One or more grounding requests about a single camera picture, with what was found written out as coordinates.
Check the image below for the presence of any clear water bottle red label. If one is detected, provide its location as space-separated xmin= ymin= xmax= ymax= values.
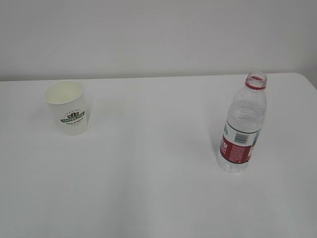
xmin=217 ymin=71 xmax=267 ymax=173

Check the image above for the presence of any white paper cup green logo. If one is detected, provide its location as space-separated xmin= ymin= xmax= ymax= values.
xmin=44 ymin=80 xmax=88 ymax=136

